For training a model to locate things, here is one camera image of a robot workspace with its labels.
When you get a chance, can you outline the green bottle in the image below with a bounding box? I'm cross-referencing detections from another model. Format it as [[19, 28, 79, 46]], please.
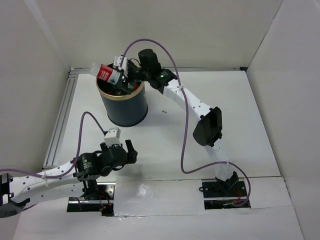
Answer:
[[127, 83, 136, 91]]

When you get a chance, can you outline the red label bottle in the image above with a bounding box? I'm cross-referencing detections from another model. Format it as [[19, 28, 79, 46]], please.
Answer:
[[89, 63, 121, 85]]

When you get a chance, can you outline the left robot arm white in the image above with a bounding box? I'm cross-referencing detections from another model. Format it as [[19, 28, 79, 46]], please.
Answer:
[[0, 140, 138, 218]]

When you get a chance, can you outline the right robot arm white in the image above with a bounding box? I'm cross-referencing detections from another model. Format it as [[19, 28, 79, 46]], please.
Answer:
[[113, 49, 229, 166]]

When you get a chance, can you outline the dark blue round bin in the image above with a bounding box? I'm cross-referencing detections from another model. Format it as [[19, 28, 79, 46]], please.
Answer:
[[96, 78, 148, 127]]

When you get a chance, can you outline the white plastic sheet front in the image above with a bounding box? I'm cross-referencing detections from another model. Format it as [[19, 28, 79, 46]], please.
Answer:
[[113, 179, 205, 217]]

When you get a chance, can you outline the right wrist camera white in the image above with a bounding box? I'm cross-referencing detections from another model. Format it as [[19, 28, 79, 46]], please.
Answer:
[[113, 55, 128, 72]]

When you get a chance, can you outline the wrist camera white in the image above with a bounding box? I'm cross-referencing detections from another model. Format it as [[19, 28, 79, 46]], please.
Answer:
[[113, 55, 128, 72], [103, 127, 121, 148]]

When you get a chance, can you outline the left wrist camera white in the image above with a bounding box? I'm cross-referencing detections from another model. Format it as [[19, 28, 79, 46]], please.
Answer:
[[103, 127, 121, 148]]

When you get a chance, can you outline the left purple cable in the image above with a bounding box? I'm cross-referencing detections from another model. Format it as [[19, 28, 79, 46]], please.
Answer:
[[0, 111, 108, 211]]

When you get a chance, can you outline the purple cable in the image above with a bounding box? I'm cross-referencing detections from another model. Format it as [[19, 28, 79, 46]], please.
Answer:
[[0, 111, 108, 211], [122, 38, 252, 208]]

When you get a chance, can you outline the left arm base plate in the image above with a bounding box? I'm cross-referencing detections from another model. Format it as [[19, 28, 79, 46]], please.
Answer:
[[66, 182, 116, 217]]

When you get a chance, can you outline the aluminium frame rail back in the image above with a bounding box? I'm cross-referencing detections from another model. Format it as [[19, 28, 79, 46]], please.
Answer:
[[69, 66, 248, 75]]

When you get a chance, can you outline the aluminium frame rail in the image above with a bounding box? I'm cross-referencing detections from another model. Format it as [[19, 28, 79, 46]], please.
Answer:
[[42, 69, 79, 170], [69, 66, 248, 75]]

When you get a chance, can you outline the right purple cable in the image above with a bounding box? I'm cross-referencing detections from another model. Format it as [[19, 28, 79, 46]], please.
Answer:
[[122, 38, 252, 208]]

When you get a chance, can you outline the aluminium frame rail left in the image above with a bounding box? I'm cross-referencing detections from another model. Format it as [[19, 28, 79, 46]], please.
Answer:
[[42, 69, 79, 170]]

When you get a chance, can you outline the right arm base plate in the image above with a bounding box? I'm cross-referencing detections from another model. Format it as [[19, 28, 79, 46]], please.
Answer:
[[198, 177, 251, 210]]

